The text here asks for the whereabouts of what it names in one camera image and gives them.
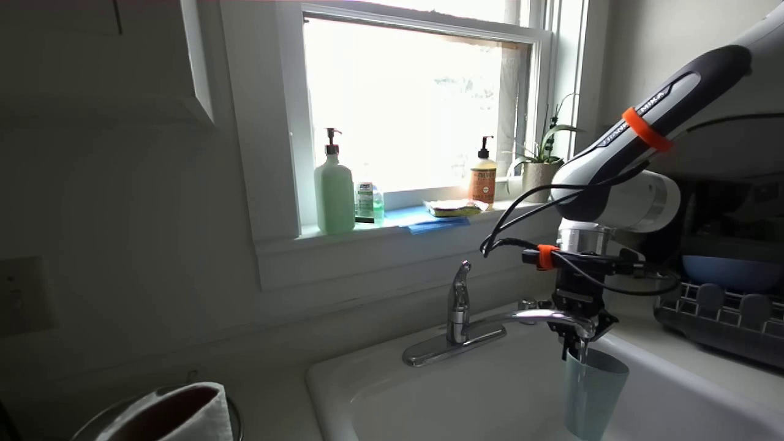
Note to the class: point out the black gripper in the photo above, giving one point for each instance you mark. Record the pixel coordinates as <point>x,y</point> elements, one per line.
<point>579,285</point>

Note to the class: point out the chrome sink faucet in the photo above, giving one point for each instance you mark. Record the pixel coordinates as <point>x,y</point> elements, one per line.
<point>529,313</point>

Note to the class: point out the teal plastic cup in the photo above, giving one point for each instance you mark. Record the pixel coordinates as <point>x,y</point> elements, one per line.
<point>593,394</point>

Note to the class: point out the white ceramic sink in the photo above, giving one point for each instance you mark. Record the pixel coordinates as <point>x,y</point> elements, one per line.
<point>455,399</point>

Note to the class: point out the dark dish drying rack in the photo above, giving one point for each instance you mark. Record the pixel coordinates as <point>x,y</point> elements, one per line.
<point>726,322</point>

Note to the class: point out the blue bowl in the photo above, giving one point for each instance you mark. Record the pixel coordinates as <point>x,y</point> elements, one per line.
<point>736,269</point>

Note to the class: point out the orchid in white pot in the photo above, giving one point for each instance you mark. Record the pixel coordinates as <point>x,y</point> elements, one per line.
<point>538,174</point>

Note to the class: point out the amber soap pump bottle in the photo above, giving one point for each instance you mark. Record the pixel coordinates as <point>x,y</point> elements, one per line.
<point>482,185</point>

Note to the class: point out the blue cloth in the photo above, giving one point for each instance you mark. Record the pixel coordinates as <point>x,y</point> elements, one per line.
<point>425,221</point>

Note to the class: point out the black countertop appliance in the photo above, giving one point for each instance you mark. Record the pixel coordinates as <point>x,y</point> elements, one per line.
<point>736,210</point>

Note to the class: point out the small green jar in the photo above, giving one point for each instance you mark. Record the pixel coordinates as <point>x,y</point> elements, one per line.
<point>367,203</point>

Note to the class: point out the green soap pump bottle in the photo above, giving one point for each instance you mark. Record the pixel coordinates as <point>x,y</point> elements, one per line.
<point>334,199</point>

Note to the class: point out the white framed window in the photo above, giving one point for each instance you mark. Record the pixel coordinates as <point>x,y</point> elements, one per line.
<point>406,98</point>

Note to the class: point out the paper towel roll on holder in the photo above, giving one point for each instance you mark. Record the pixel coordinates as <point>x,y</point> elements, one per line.
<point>174,416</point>

